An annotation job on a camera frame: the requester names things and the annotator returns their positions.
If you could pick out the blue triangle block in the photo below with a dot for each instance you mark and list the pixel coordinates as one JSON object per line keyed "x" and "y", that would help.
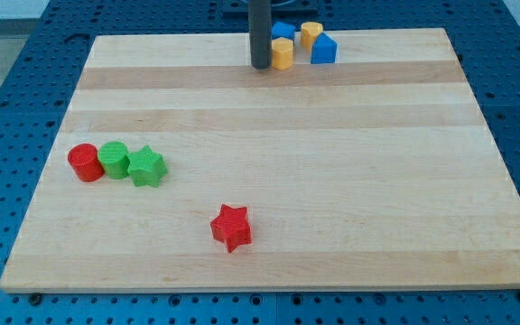
{"x": 324, "y": 50}

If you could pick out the red star block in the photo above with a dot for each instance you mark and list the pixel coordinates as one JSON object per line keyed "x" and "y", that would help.
{"x": 231, "y": 227}

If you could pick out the green star block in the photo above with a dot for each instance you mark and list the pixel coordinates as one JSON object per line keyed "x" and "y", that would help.
{"x": 146, "y": 167}

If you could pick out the wooden board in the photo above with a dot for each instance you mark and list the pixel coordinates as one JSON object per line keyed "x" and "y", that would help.
{"x": 375, "y": 173}

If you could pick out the yellow hexagon block front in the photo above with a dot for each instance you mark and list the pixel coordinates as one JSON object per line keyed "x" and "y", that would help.
{"x": 282, "y": 53}

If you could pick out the yellow hexagon block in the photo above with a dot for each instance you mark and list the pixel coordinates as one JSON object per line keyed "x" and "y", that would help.
{"x": 282, "y": 53}
{"x": 310, "y": 31}

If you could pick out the blue cube block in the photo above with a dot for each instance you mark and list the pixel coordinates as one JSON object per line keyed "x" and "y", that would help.
{"x": 283, "y": 30}

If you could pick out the yellow hexagon block rear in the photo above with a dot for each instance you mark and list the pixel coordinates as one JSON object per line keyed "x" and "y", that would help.
{"x": 310, "y": 31}

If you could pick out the green cylinder block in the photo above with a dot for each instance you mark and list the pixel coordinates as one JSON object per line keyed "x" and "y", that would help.
{"x": 114, "y": 160}

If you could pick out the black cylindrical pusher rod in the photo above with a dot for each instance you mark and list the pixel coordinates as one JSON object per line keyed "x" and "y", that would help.
{"x": 260, "y": 33}

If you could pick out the red cylinder block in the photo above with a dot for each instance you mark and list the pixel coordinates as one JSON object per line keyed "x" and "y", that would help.
{"x": 83, "y": 159}

